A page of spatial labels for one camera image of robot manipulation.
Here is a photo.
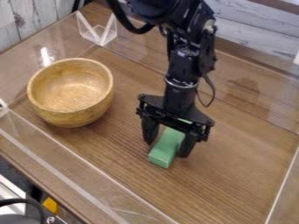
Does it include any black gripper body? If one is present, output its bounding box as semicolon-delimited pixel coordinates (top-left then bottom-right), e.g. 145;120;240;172
136;76;215;142

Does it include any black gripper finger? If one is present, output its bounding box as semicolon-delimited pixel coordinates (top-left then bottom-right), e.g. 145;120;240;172
177;133;197;158
141;115;159;144

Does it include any green rectangular block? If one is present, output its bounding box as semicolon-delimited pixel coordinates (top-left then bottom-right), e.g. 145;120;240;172
148;127;185;169

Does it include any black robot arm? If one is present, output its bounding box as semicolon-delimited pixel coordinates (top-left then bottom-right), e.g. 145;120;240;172
107;0;217;158

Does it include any brown wooden bowl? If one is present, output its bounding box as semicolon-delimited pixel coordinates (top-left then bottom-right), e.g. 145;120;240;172
27;58;113;128

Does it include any yellow button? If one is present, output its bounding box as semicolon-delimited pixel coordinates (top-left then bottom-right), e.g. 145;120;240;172
41;198;60;214

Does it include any clear acrylic tray wall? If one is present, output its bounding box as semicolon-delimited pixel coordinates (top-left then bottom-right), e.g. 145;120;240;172
0;99;179;224

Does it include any clear acrylic corner bracket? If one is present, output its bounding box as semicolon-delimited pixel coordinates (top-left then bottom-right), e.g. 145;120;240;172
75;11;117;46

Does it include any black cable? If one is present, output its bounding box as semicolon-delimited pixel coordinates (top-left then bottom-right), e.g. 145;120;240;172
0;198;45;224

